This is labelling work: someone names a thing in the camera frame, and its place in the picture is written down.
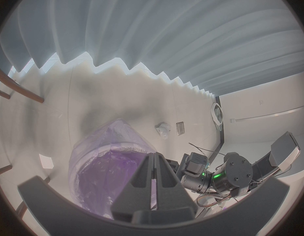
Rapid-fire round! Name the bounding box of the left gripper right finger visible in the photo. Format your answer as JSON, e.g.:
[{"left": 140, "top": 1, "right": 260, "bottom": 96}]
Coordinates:
[{"left": 154, "top": 151, "right": 199, "bottom": 218}]

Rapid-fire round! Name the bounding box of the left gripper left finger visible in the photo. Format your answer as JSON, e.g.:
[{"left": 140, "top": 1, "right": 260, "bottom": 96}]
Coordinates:
[{"left": 110, "top": 153, "right": 154, "bottom": 223}]

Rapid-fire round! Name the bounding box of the purple plastic bag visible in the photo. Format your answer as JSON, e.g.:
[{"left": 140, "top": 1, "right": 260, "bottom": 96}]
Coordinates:
[{"left": 68, "top": 118, "right": 159, "bottom": 219}]

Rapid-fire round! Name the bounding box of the white paper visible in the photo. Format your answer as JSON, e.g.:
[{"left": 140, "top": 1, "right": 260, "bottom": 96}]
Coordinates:
[{"left": 154, "top": 122, "right": 171, "bottom": 140}]

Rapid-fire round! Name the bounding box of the white trash bin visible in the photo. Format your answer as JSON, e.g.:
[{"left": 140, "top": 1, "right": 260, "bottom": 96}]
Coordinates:
[{"left": 74, "top": 121, "right": 157, "bottom": 214}]

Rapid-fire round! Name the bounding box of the white round rimmed container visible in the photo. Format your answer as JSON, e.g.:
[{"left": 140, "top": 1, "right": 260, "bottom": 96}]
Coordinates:
[{"left": 211, "top": 102, "right": 225, "bottom": 132}]

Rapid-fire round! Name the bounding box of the white cushioned wooden chair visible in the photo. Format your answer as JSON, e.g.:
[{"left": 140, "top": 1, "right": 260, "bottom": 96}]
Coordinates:
[{"left": 0, "top": 63, "right": 51, "bottom": 184}]

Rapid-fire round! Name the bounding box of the white curtain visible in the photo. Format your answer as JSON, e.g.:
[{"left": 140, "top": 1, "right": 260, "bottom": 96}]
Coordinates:
[{"left": 0, "top": 0, "right": 304, "bottom": 98}]

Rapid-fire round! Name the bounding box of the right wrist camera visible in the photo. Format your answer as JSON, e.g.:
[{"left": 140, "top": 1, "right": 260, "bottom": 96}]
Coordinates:
[{"left": 184, "top": 152, "right": 209, "bottom": 176}]

